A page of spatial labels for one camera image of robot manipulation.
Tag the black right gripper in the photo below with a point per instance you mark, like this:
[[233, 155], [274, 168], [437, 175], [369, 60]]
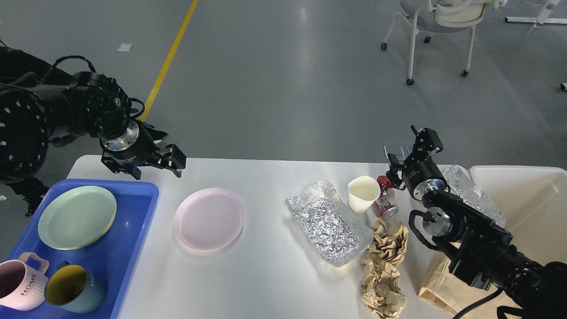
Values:
[[422, 176]]

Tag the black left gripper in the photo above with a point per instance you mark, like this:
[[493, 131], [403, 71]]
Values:
[[139, 146]]

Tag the pink plate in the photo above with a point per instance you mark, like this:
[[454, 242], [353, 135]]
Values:
[[208, 220]]

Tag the dark green mug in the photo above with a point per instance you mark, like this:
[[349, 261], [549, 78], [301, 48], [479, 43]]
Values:
[[74, 288]]

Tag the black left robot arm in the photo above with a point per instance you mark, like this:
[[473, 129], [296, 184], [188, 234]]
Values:
[[42, 105]]

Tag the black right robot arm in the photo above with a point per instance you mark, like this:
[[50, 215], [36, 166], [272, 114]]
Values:
[[481, 253]]

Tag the clear plastic bag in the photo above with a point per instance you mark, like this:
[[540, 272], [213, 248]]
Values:
[[461, 185]]

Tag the white paper cup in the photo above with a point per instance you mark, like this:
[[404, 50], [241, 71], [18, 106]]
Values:
[[362, 193]]

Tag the crushed red soda can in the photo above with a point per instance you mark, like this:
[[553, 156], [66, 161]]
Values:
[[382, 208]]

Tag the green plate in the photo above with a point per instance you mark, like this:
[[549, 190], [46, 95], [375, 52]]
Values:
[[77, 218]]

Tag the upper crumpled brown paper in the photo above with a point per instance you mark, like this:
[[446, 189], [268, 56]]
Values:
[[390, 243]]

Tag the crumpled brown paper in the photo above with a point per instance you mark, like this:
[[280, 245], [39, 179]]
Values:
[[390, 243], [380, 290]]

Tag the blue plastic tray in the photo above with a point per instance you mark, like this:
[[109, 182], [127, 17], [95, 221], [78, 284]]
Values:
[[112, 258]]

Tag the crumpled silver foil bag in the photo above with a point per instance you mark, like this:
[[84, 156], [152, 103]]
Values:
[[334, 231]]

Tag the black sneaker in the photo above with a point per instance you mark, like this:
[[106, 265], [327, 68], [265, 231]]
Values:
[[34, 199]]

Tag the white paper scrap on floor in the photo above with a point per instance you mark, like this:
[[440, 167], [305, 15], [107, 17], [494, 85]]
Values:
[[125, 47]]

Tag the person leg black trousers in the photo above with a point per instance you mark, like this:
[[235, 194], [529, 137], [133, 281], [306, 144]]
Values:
[[29, 187]]

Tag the white plastic bin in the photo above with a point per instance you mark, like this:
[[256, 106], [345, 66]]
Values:
[[533, 200]]

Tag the lower crumpled brown paper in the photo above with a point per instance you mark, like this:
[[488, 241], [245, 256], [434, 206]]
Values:
[[380, 290]]

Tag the white office chair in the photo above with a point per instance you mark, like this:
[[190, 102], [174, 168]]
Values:
[[441, 17]]

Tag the brown paper bag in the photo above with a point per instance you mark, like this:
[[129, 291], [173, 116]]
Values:
[[448, 293]]

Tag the pink HOME mug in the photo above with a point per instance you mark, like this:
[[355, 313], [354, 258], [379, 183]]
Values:
[[23, 282]]

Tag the white stand base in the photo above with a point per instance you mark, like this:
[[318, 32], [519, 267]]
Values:
[[543, 17]]

